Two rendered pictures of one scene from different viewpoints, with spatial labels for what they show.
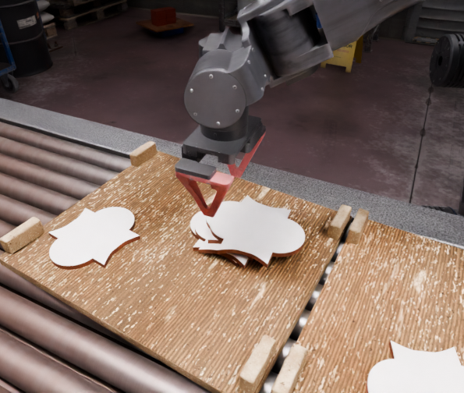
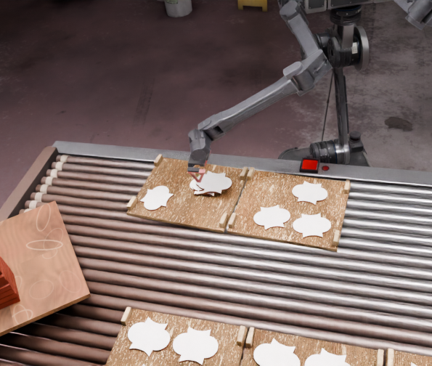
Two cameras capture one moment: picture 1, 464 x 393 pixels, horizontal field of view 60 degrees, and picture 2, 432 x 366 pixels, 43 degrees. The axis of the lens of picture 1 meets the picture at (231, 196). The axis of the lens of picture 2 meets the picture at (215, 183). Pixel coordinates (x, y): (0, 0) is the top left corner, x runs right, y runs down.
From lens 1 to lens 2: 1.65 m
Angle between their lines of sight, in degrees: 7
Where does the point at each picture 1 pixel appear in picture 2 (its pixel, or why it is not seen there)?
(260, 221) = (215, 179)
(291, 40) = (213, 133)
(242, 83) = (205, 150)
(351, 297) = (249, 197)
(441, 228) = (284, 167)
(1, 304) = (136, 226)
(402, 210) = (270, 163)
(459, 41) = not seen: hidden behind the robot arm
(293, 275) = (230, 195)
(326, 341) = (242, 211)
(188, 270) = (194, 202)
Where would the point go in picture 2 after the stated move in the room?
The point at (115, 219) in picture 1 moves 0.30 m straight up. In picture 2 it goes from (161, 190) to (147, 133)
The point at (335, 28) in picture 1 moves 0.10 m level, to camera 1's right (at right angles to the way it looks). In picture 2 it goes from (224, 128) to (250, 123)
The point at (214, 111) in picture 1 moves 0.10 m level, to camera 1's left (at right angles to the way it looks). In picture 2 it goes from (199, 157) to (172, 163)
